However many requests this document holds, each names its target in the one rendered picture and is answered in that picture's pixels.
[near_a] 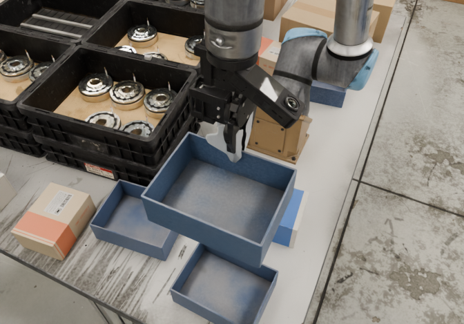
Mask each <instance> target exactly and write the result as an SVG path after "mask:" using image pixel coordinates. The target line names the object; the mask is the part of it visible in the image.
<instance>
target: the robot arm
mask: <svg viewBox="0 0 464 324"><path fill-rule="evenodd" d="M264 2H265V0H204V24H205V37H204V38H203V39H202V41H201V42H200V43H198V44H196V45H195V46H194V55H195V56H198V57H200V73H201V75H200V76H199V77H198V78H197V79H196V80H195V83H194V84H193V85H192V86H191V87H190V88H189V93H190V106H191V116H193V117H196V118H199V119H201V120H202V121H204V122H207V123H209V124H215V122H217V127H218V128H217V133H208V134H207V135H206V141H207V142H208V143H209V144H210V145H212V146H214V147H215V148H217V149H219V150H221V151H223V152H224V153H226V154H227V155H228V157H229V159H230V161H232V162H234V163H236V162H237V161H238V160H239V159H240V158H241V157H242V153H241V152H242V150H243V151H245V150H246V147H247V144H248V141H249V137H250V134H251V129H252V128H253V122H254V119H255V113H256V109H257V106H258V107H259V108H261V109H262V110H263V111H264V112H265V113H266V114H267V115H269V116H270V117H272V118H273V119H274V120H275V121H276V122H277V123H279V124H280V125H281V126H283V127H284V128H290V127H292V126H293V125H294V124H295V123H296V122H297V121H298V120H299V118H300V116H301V114H302V115H305V116H308V114H309V103H310V88H311V85H312V82H313V80H316V81H319V82H324V83H327V84H331V85H334V86H339V87H343V88H345V89H351V90H362V89H363V88H364V87H365V85H366V83H367V81H368V79H369V77H370V75H371V73H372V70H373V69H374V66H375V64H376V61H377V58H378V54H379V51H378V50H376V49H375V48H374V49H373V39H372V38H371V37H370V36H369V27H370V22H371V14H372V9H373V4H374V0H336V12H335V20H334V29H333V34H331V35H330V36H329V37H328V38H327V34H326V33H325V32H323V31H320V30H315V29H313V28H292V29H290V30H289V31H287V33H286V35H285V37H284V41H283V42H282V44H281V49H280V53H279V55H278V59H277V62H276V64H275V68H274V71H273V74H272V76H270V75H269V74H268V73H267V72H266V71H264V70H263V69H262V68H261V67H259V66H258V65H257V64H256V62H257V60H258V53H259V49H260V47H261V40H262V26H263V16H264ZM199 82H204V83H199ZM198 83H199V84H198ZM197 84H198V85H197ZM193 97H194V98H195V110H193Z"/></svg>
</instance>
